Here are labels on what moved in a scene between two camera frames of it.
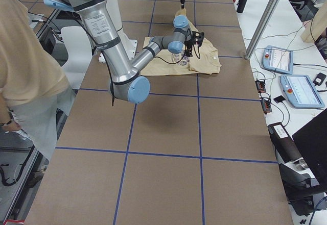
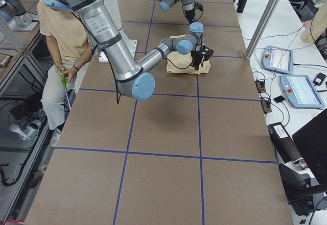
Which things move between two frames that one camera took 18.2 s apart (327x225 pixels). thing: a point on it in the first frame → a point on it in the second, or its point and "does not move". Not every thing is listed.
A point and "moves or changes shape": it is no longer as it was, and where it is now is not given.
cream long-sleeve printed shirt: (204, 58) moves or changes shape
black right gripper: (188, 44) → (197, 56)
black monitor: (311, 141) does not move
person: (36, 97) → (68, 50)
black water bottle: (242, 0) does not move
